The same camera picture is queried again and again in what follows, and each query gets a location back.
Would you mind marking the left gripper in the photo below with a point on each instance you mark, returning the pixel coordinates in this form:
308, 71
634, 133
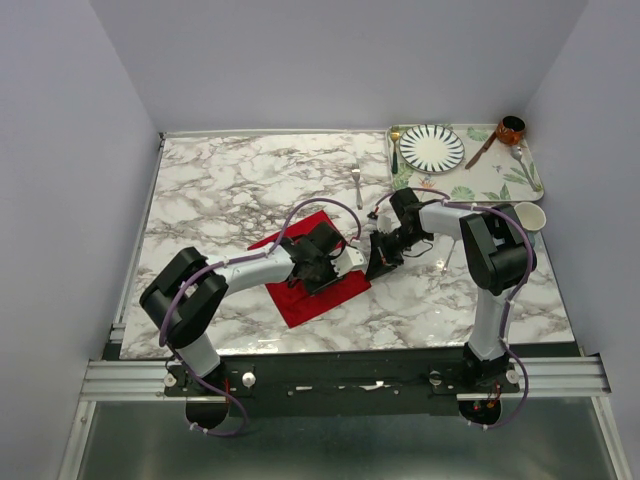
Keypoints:
313, 288

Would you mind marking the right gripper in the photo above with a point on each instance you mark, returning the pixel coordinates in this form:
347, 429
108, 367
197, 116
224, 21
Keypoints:
377, 264

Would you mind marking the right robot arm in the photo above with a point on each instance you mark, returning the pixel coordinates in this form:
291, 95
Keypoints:
499, 259

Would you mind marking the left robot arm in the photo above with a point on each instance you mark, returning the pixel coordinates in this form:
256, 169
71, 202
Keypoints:
184, 297

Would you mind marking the silver spoon on table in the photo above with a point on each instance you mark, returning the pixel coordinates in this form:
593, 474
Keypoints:
445, 267

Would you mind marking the silver fork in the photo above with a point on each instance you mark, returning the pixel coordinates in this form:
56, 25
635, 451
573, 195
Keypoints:
356, 176

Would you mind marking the striped white plate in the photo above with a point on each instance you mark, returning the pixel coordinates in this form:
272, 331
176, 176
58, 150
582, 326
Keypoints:
432, 149

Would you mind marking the floral serving tray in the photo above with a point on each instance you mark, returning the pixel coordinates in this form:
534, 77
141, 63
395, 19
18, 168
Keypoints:
496, 177

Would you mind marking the grey white mug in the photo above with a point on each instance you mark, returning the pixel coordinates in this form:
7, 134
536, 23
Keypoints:
532, 219

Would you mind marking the silver spoon on tray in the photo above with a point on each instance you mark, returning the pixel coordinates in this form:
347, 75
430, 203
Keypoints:
517, 154

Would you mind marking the orange black cup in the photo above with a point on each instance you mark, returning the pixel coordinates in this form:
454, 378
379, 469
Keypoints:
510, 131

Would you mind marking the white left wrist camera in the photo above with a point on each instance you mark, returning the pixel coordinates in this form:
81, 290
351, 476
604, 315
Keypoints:
350, 259

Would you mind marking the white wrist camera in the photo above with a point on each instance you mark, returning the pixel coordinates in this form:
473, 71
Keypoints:
380, 222
350, 259

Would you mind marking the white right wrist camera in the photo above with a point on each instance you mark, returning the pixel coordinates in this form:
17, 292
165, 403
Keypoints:
380, 222

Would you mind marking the gold fork green handle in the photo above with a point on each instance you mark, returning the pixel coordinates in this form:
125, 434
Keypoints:
394, 136

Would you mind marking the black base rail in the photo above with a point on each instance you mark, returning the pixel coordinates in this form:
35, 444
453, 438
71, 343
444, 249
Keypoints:
436, 381

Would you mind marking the brown handled knife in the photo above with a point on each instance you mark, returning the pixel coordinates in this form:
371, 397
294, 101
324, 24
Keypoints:
486, 146

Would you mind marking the aluminium frame rail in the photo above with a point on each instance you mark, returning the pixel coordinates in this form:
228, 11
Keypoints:
143, 381

